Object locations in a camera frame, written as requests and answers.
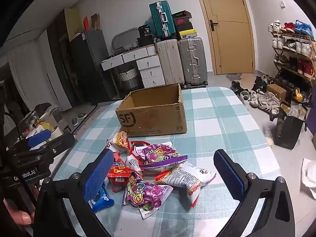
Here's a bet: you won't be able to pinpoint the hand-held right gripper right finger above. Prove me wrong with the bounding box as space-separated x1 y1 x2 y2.
213 149 296 237

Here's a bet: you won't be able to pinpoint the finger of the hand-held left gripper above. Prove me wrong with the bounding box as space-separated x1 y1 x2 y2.
7 129 52 154
17 131 76 165

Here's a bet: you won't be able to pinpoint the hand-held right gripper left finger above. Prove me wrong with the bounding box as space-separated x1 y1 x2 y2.
33 148 116 237

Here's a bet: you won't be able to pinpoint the blue cookie packet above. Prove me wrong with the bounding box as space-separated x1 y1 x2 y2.
89 180 114 213

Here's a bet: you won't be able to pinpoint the white orange snack packet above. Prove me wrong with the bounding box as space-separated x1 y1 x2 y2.
155 162 217 208

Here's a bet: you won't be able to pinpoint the yellow red snack packet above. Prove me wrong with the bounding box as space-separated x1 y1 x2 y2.
106 131 130 153

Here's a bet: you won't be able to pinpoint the purple snack packet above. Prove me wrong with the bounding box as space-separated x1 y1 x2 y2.
123 171 174 220
139 142 188 171

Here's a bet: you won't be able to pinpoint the red cookie packet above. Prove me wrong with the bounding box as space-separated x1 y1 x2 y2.
130 141 151 154

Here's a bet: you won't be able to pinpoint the person's left hand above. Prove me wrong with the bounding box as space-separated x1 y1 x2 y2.
3 199 32 226

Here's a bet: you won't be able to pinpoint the white cup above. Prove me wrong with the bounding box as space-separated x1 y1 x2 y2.
49 126 64 140

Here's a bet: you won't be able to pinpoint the teal checked tablecloth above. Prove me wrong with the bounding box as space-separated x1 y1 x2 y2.
53 86 282 237

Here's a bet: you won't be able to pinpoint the black paper bag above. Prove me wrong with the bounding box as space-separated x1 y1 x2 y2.
275 109 309 150

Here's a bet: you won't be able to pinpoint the dark tall wardrobe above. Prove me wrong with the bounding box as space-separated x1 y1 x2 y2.
47 8 84 109

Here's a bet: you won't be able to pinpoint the white plastic bag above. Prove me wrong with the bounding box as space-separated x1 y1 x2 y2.
300 158 316 200

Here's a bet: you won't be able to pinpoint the heap of loose shoes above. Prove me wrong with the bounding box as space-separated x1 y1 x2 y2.
231 75 282 115

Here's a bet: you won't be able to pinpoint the black refrigerator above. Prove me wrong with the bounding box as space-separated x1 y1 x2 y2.
70 30 116 102

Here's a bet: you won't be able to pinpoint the small brown cardboard box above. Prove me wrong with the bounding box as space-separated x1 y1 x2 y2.
266 84 287 102

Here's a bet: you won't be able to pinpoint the grey door mat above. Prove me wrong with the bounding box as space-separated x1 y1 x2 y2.
227 73 250 81

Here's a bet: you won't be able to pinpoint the woven laundry basket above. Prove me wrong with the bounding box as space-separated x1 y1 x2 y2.
118 67 140 89

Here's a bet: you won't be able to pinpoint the silver suitcase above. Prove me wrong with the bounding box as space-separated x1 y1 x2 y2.
178 37 208 88

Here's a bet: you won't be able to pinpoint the white drawer desk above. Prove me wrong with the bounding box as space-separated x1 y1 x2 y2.
101 44 166 88

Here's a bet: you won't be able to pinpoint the wooden shoe rack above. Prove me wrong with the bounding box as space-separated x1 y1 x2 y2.
268 28 316 97

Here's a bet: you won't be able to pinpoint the beige suitcase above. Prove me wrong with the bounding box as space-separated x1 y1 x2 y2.
155 39 185 86

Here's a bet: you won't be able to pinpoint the grey oval mirror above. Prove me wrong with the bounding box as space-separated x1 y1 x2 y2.
112 28 141 52

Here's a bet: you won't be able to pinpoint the flat brown cardboard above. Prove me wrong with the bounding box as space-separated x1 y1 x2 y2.
90 13 101 30

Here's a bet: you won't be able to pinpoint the wooden door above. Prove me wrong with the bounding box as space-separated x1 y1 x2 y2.
193 0 255 75

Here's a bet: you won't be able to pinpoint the black storage box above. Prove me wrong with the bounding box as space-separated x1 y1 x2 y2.
137 37 156 47

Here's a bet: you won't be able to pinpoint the rows of assorted sneakers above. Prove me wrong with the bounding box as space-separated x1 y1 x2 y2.
269 19 316 79

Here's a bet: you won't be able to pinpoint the black labelled tub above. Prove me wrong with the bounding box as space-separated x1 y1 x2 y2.
138 25 151 38

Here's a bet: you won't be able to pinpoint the yellow black shoe box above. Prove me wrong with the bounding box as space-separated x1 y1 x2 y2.
177 29 197 39

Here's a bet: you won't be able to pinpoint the plain black shoe box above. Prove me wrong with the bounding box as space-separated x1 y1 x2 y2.
175 23 194 32

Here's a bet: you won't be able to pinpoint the teal suitcase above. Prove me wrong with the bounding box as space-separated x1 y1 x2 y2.
149 1 177 40

